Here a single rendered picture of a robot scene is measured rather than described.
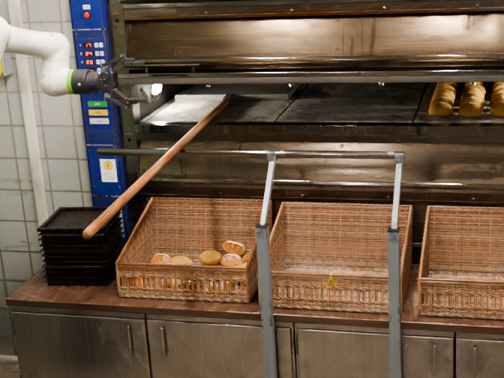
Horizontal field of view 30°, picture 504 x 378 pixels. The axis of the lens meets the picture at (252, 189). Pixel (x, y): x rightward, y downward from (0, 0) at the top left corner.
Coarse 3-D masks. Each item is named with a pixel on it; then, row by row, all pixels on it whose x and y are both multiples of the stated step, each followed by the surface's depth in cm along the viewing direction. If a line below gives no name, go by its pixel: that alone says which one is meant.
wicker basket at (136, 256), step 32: (160, 224) 415; (192, 224) 412; (224, 224) 408; (128, 256) 389; (192, 256) 412; (256, 256) 379; (128, 288) 379; (160, 288) 376; (192, 288) 372; (224, 288) 369; (256, 288) 379
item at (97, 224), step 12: (216, 108) 416; (204, 120) 396; (192, 132) 379; (180, 144) 363; (168, 156) 348; (156, 168) 335; (144, 180) 322; (132, 192) 311; (120, 204) 300; (108, 216) 290; (96, 228) 281
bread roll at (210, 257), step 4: (204, 252) 404; (208, 252) 404; (212, 252) 404; (216, 252) 404; (200, 256) 403; (204, 256) 403; (208, 256) 403; (212, 256) 403; (216, 256) 404; (220, 256) 404; (200, 260) 403; (204, 260) 402; (208, 260) 403; (212, 260) 403; (216, 260) 403; (204, 264) 403; (208, 264) 403; (212, 264) 403
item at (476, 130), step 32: (160, 128) 406; (224, 128) 399; (256, 128) 395; (288, 128) 392; (320, 128) 388; (352, 128) 385; (384, 128) 381; (416, 128) 378; (448, 128) 375; (480, 128) 372
